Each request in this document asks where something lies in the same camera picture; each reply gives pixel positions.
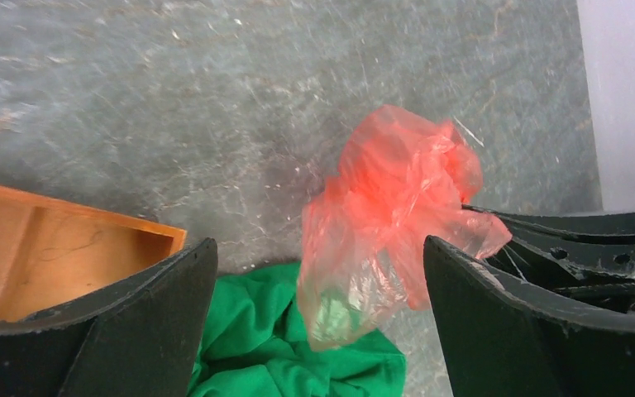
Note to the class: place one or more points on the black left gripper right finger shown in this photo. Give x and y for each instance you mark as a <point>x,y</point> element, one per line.
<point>503,336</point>

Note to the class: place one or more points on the red plastic trash bag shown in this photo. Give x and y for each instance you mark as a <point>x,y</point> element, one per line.
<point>400,179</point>

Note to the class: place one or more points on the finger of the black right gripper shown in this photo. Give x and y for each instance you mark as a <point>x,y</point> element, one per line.
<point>588,258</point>

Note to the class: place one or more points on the green cloth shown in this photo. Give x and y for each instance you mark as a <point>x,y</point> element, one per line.
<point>254,343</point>

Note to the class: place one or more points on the orange compartment tray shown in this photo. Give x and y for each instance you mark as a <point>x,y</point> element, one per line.
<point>53,251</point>

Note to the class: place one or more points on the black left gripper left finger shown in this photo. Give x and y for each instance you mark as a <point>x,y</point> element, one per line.
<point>136,337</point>

